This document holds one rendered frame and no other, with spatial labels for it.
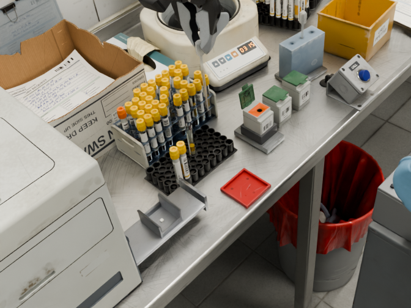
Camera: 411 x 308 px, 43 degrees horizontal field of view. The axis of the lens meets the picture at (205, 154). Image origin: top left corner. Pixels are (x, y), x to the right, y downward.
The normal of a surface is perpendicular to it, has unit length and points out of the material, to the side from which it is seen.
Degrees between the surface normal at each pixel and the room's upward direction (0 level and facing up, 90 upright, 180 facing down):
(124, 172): 0
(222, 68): 25
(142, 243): 0
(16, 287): 90
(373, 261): 90
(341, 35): 90
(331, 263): 94
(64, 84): 1
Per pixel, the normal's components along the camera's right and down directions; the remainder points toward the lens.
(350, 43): -0.64, 0.59
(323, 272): -0.09, 0.77
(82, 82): -0.07, -0.69
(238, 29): 0.59, 0.53
